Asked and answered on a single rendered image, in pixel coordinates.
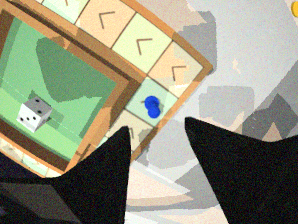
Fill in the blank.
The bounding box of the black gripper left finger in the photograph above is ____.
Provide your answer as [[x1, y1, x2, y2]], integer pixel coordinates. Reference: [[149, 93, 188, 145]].
[[0, 127, 132, 224]]

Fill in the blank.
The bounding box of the blue pawn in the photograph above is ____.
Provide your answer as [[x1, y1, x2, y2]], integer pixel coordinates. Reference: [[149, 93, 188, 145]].
[[144, 96, 160, 119]]

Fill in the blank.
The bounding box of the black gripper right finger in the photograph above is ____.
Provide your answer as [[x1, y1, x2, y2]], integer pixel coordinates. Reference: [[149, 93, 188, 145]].
[[185, 117, 298, 224]]

